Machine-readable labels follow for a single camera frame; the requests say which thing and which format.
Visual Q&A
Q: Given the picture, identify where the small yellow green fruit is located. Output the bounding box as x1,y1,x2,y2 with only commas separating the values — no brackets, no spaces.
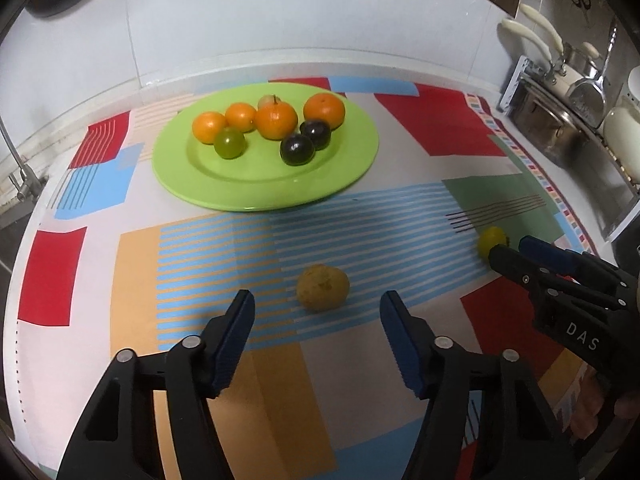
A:
476,226,510,262

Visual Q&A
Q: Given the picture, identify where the yellowish brown round fruit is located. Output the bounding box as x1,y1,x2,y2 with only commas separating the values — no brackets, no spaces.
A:
296,264,350,312

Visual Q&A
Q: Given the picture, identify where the dark plum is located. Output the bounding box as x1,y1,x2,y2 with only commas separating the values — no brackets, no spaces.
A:
280,133,316,166
299,119,332,151

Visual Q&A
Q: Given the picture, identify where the person's right hand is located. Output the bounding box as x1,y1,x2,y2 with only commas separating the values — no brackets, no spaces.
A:
570,366,639,440

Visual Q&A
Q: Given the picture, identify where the cream ceramic jar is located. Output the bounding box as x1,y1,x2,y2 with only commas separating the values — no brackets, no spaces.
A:
602,66,640,183

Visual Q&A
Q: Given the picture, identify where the steel pot on rack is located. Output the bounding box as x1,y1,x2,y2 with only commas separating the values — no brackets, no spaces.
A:
509,80,589,168

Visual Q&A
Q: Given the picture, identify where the hanging metal spatula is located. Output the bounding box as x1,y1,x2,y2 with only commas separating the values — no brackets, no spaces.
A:
566,18,618,129

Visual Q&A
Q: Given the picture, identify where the colourful patterned table mat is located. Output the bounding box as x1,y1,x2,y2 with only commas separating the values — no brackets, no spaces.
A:
6,77,593,479

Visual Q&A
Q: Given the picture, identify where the dark plum on plate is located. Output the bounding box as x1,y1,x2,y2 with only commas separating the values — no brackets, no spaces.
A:
299,119,332,151

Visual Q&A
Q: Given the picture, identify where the orange on plate right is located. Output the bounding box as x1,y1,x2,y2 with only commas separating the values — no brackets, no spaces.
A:
303,92,346,130

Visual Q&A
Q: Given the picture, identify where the lime green plate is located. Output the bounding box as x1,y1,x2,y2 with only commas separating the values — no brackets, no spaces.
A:
152,82,380,211

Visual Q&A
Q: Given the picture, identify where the large orange with stem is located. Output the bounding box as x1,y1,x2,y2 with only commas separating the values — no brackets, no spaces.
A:
255,98,298,141

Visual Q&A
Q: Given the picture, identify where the pale small fruit behind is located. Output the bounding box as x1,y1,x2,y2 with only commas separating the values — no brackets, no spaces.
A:
257,94,281,110

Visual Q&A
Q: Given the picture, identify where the small orange on plate left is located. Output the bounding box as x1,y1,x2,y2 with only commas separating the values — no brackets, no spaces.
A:
224,102,256,133

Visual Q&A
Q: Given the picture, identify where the cream pan handle lower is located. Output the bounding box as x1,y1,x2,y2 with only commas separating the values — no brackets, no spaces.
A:
501,17,554,68

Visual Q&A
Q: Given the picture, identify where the cream pan handle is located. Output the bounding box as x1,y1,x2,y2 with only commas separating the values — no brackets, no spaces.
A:
518,3,564,58
501,17,554,68

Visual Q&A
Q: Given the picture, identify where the cream pan handle upper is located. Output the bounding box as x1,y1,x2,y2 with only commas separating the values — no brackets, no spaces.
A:
518,3,564,58

